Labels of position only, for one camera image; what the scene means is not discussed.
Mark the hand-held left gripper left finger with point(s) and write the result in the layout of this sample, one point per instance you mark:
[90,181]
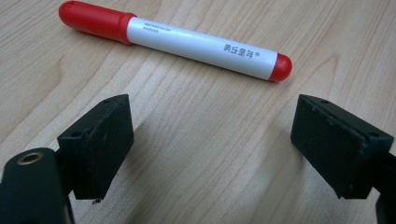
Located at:
[99,146]

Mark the red capped marker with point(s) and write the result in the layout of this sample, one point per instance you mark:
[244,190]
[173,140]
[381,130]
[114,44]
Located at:
[199,46]

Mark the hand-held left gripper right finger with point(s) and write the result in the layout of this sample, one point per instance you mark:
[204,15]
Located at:
[336,146]

